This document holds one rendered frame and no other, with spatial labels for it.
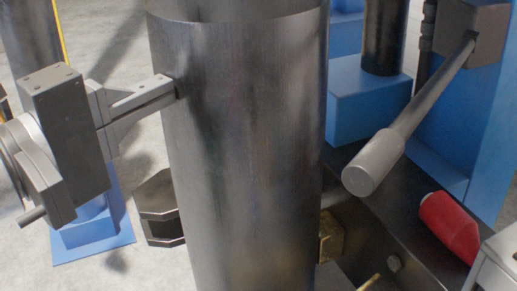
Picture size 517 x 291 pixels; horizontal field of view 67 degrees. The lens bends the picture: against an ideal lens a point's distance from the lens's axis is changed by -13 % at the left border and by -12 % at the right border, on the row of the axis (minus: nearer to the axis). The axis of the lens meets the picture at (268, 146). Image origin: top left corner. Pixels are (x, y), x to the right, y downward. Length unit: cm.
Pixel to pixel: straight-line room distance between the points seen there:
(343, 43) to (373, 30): 217
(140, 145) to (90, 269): 102
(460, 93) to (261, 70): 43
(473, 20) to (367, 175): 37
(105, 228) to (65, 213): 185
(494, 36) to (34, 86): 58
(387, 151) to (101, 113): 26
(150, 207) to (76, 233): 139
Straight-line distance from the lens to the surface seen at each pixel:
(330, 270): 121
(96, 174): 44
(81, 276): 215
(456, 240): 62
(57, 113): 40
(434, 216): 64
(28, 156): 37
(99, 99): 42
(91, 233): 222
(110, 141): 45
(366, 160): 31
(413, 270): 65
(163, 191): 86
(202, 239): 61
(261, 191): 52
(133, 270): 209
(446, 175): 81
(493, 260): 53
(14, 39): 177
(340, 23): 292
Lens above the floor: 154
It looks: 35 degrees down
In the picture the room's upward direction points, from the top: 2 degrees counter-clockwise
